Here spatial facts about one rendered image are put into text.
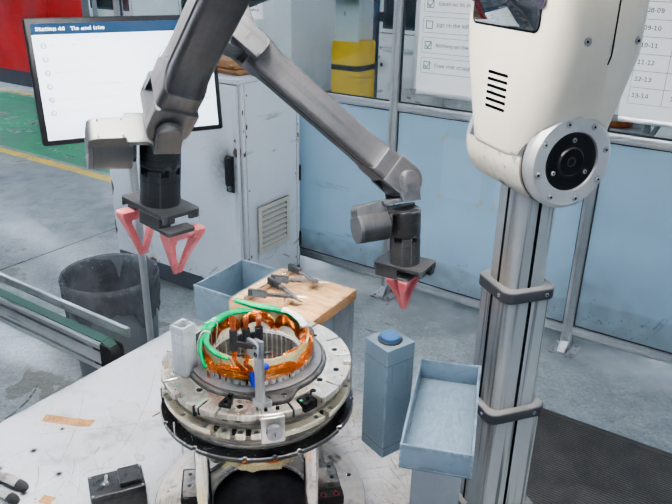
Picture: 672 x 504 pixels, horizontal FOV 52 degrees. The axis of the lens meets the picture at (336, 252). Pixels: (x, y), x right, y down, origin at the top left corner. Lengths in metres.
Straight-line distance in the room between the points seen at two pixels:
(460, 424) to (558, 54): 0.60
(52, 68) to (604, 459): 2.29
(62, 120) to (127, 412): 0.85
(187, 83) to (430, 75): 2.54
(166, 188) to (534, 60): 0.57
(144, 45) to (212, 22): 1.29
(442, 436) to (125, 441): 0.71
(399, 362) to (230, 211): 2.25
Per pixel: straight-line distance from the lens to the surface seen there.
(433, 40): 3.33
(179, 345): 1.13
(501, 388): 1.38
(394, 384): 1.39
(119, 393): 1.72
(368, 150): 1.22
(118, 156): 0.97
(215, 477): 1.41
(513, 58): 1.15
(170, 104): 0.89
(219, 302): 1.50
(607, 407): 3.19
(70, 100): 2.06
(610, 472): 2.82
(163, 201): 1.00
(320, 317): 1.39
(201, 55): 0.85
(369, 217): 1.22
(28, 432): 1.66
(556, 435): 2.93
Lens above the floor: 1.73
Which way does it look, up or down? 23 degrees down
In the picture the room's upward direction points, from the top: 1 degrees clockwise
